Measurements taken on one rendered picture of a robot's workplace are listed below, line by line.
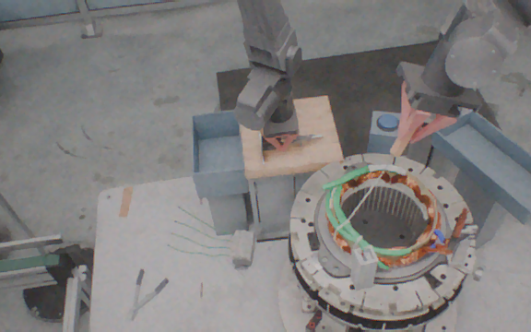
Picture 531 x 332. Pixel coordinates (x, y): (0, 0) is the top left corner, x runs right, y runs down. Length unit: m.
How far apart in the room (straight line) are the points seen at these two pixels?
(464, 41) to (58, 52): 2.91
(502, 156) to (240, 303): 0.65
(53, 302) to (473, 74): 1.93
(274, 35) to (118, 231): 0.75
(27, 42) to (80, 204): 1.31
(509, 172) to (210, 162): 0.63
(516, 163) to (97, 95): 2.25
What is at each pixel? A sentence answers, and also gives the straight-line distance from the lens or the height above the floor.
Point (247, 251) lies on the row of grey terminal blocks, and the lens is 1.23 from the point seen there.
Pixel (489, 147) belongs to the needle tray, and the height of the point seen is 1.03.
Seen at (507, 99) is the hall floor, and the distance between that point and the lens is 2.87.
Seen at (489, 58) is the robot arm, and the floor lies 1.52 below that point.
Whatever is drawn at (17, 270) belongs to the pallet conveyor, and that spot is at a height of 0.76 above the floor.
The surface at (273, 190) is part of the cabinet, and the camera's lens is 1.13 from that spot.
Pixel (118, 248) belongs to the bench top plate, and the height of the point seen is 0.78.
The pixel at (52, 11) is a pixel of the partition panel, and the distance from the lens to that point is 3.36.
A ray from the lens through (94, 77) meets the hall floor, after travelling 3.07.
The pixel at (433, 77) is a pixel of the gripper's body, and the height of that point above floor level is 1.44.
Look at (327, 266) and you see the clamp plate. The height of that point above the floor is 1.10.
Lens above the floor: 1.89
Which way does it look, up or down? 52 degrees down
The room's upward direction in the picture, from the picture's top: 5 degrees counter-clockwise
